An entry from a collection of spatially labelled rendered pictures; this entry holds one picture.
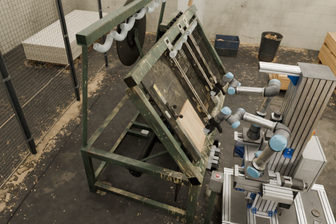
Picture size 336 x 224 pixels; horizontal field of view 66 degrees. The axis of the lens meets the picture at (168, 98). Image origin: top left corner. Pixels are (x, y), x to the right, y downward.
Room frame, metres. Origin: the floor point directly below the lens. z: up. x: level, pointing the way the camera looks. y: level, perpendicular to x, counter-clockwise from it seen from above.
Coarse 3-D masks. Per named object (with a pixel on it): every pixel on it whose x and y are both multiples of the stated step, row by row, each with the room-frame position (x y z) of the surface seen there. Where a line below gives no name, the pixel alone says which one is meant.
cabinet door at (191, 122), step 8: (184, 104) 2.29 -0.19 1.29; (184, 112) 2.19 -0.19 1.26; (192, 112) 2.31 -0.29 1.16; (184, 120) 2.10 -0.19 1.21; (192, 120) 2.21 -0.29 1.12; (200, 120) 2.33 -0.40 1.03; (184, 128) 2.01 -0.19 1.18; (192, 128) 2.12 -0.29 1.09; (200, 128) 2.24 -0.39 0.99; (192, 136) 2.03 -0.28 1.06; (200, 136) 2.14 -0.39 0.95; (200, 144) 2.04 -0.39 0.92; (200, 152) 1.96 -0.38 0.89
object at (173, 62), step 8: (168, 40) 2.64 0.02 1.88; (168, 48) 2.55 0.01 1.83; (176, 48) 2.58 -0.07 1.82; (168, 56) 2.57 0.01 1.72; (176, 64) 2.54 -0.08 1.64; (176, 72) 2.54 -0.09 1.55; (184, 80) 2.51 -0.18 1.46; (192, 88) 2.52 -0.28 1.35; (192, 96) 2.48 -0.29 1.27; (200, 104) 2.45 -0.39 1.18; (200, 112) 2.44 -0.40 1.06
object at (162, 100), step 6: (156, 96) 2.02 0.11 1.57; (162, 96) 2.04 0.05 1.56; (162, 102) 2.00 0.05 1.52; (174, 120) 1.96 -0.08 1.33; (180, 126) 1.95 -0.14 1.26; (180, 132) 1.94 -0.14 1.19; (186, 132) 1.97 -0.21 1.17; (186, 138) 1.92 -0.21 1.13; (192, 144) 1.91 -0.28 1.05; (192, 150) 1.90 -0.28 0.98; (198, 150) 1.92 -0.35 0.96; (198, 156) 1.88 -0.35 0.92
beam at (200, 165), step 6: (222, 96) 3.10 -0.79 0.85; (222, 102) 2.99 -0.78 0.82; (216, 108) 2.75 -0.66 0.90; (210, 138) 2.21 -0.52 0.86; (204, 144) 2.07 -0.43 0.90; (204, 150) 1.99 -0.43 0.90; (204, 156) 1.92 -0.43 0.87; (192, 162) 1.85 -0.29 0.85; (198, 162) 1.81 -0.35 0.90; (204, 162) 1.86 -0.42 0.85; (198, 168) 1.73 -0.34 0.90; (204, 168) 1.79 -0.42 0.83; (198, 174) 1.67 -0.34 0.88; (192, 180) 1.63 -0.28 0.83; (198, 180) 1.62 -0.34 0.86
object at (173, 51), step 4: (196, 16) 3.27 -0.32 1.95; (192, 24) 3.19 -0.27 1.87; (188, 28) 2.86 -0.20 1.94; (184, 32) 2.72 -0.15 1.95; (188, 32) 3.02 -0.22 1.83; (180, 36) 2.62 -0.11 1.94; (184, 36) 2.80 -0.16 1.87; (184, 40) 2.74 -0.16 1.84; (176, 44) 2.41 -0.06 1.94; (172, 48) 2.30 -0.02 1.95; (172, 52) 2.46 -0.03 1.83; (176, 52) 2.42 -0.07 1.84; (172, 56) 2.39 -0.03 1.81
